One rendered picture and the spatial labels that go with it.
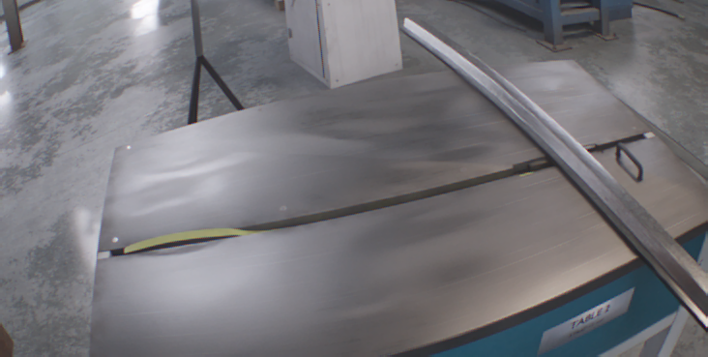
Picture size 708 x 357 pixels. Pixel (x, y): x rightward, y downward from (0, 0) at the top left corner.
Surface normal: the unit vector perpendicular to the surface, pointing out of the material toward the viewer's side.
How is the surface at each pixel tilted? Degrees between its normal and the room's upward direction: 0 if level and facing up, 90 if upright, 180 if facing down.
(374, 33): 90
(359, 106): 0
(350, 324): 0
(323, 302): 0
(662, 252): 75
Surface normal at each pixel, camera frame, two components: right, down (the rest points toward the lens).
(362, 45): 0.46, 0.44
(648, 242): -0.93, 0.03
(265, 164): -0.10, -0.84
